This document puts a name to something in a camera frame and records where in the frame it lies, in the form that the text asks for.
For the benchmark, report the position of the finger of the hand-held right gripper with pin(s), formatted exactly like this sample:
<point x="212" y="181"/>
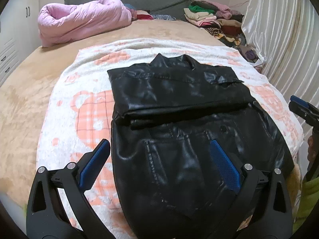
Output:
<point x="301" y="104"/>

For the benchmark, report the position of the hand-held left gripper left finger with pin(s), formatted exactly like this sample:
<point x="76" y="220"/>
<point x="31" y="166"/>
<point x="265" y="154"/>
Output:
<point x="96" y="158"/>

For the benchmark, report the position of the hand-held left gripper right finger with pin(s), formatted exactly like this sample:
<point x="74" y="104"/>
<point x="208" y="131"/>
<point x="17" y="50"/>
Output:
<point x="224" y="163"/>

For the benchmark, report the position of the black leather jacket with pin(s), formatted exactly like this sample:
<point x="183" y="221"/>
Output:
<point x="189" y="134"/>

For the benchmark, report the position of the pile of folded clothes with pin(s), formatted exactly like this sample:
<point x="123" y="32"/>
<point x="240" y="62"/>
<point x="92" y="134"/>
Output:
<point x="219" y="21"/>

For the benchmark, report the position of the person's right hand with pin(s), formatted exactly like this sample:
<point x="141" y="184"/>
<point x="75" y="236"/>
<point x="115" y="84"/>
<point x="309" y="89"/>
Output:
<point x="311" y="147"/>

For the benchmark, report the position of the green cloth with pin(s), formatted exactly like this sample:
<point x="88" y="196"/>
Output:
<point x="307" y="204"/>

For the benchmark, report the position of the white orange printed blanket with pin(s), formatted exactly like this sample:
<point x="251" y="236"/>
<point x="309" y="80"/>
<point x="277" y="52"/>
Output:
<point x="74" y="119"/>

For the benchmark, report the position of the white satin curtain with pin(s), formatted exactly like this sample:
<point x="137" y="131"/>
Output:
<point x="286" y="42"/>

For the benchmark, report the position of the purple cloth bundle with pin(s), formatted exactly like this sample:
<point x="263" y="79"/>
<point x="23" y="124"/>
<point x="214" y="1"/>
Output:
<point x="250" y="54"/>

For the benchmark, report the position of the beige plush bed cover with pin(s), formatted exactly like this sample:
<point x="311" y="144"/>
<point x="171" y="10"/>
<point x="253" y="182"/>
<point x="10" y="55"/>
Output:
<point x="27" y="104"/>

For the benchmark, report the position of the pink quilt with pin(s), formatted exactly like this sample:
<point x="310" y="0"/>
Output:
<point x="82" y="20"/>

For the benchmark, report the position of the white wardrobe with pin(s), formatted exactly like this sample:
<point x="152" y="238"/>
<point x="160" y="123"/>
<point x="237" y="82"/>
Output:
<point x="10" y="44"/>

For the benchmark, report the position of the red cloth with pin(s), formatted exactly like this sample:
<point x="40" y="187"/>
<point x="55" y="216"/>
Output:
<point x="143" y="16"/>

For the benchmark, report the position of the blue patterned cloth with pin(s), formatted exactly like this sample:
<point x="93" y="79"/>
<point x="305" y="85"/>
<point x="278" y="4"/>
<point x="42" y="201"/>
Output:
<point x="163" y="17"/>

